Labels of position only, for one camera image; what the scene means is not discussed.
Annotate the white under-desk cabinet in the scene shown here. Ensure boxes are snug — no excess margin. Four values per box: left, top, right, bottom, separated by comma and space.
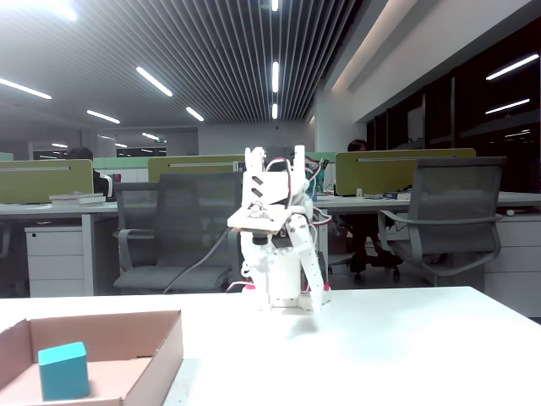
484, 217, 541, 318

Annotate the small brown carton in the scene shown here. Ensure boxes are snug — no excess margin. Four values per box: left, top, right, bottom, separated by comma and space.
327, 230, 354, 255

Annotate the stack of white books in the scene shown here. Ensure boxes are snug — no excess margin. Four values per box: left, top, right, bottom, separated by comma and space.
48, 191, 107, 207

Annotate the olive desk divider panel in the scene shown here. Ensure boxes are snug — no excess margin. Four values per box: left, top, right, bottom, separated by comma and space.
0, 159, 94, 205
335, 147, 478, 196
147, 155, 247, 184

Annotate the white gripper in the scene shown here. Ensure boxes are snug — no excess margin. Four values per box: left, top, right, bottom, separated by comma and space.
239, 214, 327, 315

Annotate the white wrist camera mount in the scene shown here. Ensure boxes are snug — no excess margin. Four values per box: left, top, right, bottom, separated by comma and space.
227, 206, 293, 247

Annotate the dark camera cable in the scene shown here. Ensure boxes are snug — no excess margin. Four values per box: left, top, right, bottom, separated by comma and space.
162, 228, 232, 295

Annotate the black swivel chair base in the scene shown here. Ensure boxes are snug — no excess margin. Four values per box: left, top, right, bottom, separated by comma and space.
350, 248, 402, 283

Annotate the white office desk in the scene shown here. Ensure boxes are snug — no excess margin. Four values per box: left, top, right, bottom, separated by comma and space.
314, 191, 541, 318
0, 201, 120, 297

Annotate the red black servo wire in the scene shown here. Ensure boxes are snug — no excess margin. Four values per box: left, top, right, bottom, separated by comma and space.
264, 156, 297, 209

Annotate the white drawer cabinet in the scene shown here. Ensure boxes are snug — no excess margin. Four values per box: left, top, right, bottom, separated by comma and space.
24, 225, 86, 299

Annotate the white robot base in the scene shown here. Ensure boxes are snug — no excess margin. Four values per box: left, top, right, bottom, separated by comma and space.
243, 253, 333, 317

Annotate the blue cube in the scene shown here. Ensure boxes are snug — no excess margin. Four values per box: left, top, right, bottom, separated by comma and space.
37, 341, 91, 403

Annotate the brown open cardboard box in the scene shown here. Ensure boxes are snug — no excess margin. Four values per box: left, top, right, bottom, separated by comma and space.
0, 310, 185, 406

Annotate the grey mesh office chair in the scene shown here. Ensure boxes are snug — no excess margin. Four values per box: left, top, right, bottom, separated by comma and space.
377, 156, 508, 289
112, 171, 245, 296

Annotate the light green divider panel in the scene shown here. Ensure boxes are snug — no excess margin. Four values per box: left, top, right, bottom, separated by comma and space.
92, 156, 150, 171

